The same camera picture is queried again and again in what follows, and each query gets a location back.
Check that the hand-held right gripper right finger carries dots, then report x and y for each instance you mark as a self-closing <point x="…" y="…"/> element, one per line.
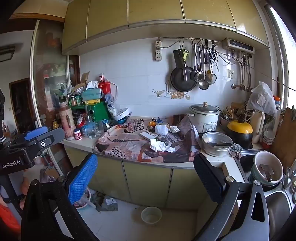
<point x="208" y="178"/>

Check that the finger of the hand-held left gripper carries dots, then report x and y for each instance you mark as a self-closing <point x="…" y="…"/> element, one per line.
<point x="52" y="139"/>
<point x="34" y="134"/>

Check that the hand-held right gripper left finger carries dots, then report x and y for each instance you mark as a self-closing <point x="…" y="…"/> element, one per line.
<point x="83" y="178"/>

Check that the white foam net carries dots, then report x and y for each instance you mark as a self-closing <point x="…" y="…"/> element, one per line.
<point x="161" y="129"/>

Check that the small white trash bin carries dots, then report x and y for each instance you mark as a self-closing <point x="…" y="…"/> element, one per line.
<point x="151" y="215"/>

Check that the person's left hand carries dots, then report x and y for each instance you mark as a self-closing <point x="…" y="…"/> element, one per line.
<point x="25" y="188"/>

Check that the pink thermos bottle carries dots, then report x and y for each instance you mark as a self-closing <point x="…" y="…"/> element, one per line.
<point x="66" y="122"/>

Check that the pink plastic basin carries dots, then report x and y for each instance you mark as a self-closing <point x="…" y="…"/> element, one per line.
<point x="86" y="200"/>

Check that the white pill bottle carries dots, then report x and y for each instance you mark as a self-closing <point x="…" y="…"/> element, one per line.
<point x="78" y="135"/>

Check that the dark wooden door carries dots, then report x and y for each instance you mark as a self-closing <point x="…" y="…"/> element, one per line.
<point x="22" y="104"/>

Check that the metal steamer pot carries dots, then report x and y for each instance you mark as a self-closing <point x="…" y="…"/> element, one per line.
<point x="217" y="146"/>

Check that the grey plastic bag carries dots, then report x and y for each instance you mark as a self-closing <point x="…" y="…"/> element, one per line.
<point x="108" y="202"/>

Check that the clear drinking glass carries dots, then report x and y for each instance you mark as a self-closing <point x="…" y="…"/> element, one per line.
<point x="100" y="128"/>
<point x="90" y="131"/>

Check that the grey dishcloth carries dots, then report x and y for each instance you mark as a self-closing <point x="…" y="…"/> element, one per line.
<point x="236" y="149"/>

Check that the black pot with yellow lid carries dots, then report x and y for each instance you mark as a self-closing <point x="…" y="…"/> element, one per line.
<point x="240" y="134"/>

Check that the green box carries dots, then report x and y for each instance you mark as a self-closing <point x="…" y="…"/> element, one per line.
<point x="99" y="111"/>

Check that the large white bowl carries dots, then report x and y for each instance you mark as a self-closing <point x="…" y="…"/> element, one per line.
<point x="261" y="162"/>

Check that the printed cloth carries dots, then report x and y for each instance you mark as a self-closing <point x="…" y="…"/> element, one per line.
<point x="129" y="146"/>

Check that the crumpled white tissue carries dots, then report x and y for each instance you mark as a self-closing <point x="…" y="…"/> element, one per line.
<point x="160" y="145"/>

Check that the crumpled paper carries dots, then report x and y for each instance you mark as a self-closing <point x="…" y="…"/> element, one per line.
<point x="174" y="129"/>

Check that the lower cabinet doors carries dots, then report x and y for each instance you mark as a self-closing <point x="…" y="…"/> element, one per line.
<point x="148" y="180"/>

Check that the white rice cooker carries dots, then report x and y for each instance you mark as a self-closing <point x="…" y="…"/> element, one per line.
<point x="204" y="118"/>

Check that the chopstick holder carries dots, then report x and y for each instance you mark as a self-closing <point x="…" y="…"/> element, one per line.
<point x="225" y="120"/>

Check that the teal tissue box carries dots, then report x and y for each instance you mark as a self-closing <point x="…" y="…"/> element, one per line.
<point x="92" y="93"/>

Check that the glass sliding door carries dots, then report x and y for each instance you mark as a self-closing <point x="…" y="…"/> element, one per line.
<point x="50" y="69"/>

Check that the blue white plastic packet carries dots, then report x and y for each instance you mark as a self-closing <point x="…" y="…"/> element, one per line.
<point x="112" y="105"/>

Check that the cream thermos jug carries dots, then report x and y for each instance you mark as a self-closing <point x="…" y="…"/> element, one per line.
<point x="257" y="127"/>

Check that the stack of bowls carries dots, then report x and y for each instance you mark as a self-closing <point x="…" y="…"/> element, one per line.
<point x="268" y="140"/>

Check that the steel sink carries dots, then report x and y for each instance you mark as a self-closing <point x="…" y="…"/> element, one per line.
<point x="277" y="204"/>

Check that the white and blue bowl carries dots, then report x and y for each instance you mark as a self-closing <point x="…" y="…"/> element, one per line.
<point x="122" y="114"/>

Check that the red tin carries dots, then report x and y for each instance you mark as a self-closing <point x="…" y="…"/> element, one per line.
<point x="105" y="85"/>

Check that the orange fruit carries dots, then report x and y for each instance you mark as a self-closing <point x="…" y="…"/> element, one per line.
<point x="152" y="124"/>

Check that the wooden cutting board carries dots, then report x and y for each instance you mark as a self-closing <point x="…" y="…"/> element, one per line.
<point x="285" y="139"/>

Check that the metal ladle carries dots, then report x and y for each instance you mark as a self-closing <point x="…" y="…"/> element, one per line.
<point x="203" y="84"/>

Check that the white plastic bag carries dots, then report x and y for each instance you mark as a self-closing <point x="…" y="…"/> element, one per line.
<point x="261" y="99"/>

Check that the metal skimmer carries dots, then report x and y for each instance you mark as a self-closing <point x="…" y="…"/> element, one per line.
<point x="211" y="77"/>

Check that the black frying pan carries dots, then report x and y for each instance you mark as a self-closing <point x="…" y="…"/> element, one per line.
<point x="180" y="81"/>

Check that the metal water pipes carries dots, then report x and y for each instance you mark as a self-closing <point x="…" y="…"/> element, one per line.
<point x="242" y="76"/>

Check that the kitchen scissors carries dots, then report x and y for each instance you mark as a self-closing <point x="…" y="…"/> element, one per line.
<point x="214" y="54"/>

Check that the yellow peeler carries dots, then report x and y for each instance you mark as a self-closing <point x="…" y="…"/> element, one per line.
<point x="185" y="55"/>

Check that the kitchen cleaver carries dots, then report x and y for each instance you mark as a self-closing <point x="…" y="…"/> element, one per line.
<point x="179" y="56"/>

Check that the white water heater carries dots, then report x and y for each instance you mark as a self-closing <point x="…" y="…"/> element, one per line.
<point x="238" y="45"/>

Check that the window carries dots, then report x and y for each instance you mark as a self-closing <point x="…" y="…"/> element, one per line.
<point x="285" y="58"/>

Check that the white wall socket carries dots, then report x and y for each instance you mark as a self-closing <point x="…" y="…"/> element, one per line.
<point x="231" y="74"/>

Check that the white wall power strip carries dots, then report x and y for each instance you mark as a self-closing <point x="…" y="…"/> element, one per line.
<point x="158" y="52"/>

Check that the metal hanging rail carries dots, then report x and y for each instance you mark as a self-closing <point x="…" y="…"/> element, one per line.
<point x="175" y="37"/>

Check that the yellow wall cabinet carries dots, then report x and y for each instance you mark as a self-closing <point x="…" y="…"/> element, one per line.
<point x="161" y="20"/>

